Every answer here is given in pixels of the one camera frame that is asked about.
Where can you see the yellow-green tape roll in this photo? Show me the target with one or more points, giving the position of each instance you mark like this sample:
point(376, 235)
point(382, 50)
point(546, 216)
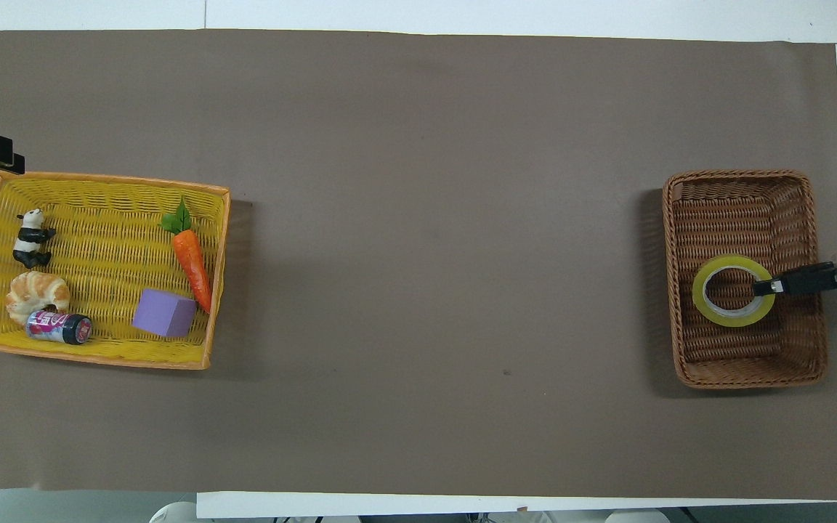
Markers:
point(709, 312)

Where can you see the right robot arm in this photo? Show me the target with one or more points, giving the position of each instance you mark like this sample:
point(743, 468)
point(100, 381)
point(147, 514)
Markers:
point(636, 516)

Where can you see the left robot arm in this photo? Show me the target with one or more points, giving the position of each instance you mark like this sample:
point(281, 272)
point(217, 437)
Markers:
point(175, 514)

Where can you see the yellow woven basket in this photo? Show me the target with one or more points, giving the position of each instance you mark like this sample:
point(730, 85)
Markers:
point(106, 247)

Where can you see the brown wicker basket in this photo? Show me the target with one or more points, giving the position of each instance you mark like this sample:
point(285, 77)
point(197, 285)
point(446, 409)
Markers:
point(734, 356)

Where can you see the toy carrot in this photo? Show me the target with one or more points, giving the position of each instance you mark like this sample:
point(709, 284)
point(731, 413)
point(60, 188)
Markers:
point(193, 265)

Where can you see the purple cube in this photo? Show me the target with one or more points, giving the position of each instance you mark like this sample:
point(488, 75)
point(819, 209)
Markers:
point(163, 314)

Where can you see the pink drink can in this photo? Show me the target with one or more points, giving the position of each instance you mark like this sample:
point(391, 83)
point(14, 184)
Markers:
point(59, 327)

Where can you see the panda figurine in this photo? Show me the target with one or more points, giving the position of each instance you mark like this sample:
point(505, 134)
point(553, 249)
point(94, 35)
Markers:
point(28, 240)

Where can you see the croissant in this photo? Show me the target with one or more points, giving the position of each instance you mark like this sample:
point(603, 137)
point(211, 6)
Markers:
point(26, 290)

